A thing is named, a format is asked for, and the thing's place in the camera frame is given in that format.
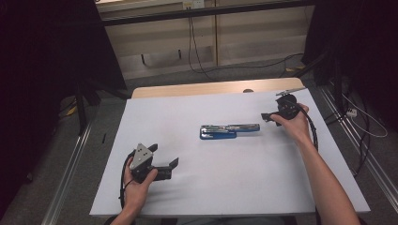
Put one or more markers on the person's right hand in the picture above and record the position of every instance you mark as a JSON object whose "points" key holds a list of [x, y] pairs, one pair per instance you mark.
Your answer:
{"points": [[297, 128]]}

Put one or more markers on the black metal stand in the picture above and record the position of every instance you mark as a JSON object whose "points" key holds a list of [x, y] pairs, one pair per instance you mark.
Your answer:
{"points": [[82, 109], [338, 87]]}

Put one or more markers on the white power strip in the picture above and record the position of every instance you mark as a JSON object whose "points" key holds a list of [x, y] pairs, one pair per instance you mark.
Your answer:
{"points": [[351, 112]]}

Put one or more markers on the yellow tape strip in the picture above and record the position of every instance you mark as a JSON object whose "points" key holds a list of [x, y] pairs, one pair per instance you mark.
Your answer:
{"points": [[72, 111], [294, 68]]}

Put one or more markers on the blue stapler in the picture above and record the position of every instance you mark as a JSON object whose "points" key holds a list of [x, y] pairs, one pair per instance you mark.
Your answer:
{"points": [[217, 132]]}

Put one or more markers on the black metal beam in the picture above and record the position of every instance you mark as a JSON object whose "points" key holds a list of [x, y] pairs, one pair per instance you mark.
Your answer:
{"points": [[203, 12]]}

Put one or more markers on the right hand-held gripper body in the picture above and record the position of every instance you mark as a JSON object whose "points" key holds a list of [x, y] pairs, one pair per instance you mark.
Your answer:
{"points": [[287, 106]]}

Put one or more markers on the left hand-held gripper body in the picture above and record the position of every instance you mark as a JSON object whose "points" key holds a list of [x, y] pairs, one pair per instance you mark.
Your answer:
{"points": [[141, 157]]}

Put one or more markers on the dark round table grommet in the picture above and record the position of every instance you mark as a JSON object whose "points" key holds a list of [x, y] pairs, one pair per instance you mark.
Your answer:
{"points": [[248, 91]]}

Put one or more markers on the small black stick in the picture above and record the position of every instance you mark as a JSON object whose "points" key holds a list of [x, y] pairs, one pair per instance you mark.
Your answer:
{"points": [[104, 138]]}

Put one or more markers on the aluminium floor rail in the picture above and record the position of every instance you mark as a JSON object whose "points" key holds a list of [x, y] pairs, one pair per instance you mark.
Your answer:
{"points": [[385, 184], [67, 178]]}

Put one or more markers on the black wall bracket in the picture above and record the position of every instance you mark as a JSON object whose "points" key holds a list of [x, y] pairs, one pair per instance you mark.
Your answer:
{"points": [[143, 59], [179, 53]]}

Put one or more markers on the black curtain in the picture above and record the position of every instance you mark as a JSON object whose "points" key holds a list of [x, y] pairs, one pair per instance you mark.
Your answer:
{"points": [[37, 62], [369, 47]]}

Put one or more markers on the person's left hand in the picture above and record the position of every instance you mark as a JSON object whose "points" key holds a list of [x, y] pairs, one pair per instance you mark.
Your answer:
{"points": [[136, 197]]}

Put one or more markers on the white wall socket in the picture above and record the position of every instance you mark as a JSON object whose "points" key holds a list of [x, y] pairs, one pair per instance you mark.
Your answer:
{"points": [[194, 4]]}

